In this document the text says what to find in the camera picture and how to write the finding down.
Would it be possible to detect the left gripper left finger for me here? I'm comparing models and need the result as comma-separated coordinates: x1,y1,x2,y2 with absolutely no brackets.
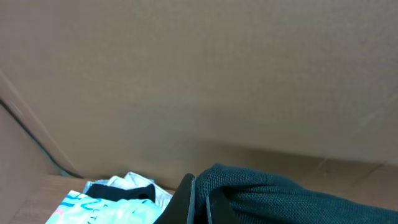
154,174,195,224

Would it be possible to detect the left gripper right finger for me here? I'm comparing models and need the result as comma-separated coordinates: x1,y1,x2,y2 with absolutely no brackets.
206,189,241,224

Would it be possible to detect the black t-shirt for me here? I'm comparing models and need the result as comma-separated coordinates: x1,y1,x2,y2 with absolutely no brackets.
195,164,397,224

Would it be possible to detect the beige folded garment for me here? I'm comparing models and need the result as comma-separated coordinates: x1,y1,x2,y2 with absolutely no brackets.
83,172,172,210

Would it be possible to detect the light blue printed shirt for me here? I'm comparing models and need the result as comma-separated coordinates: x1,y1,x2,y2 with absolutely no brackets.
45,190,162,224

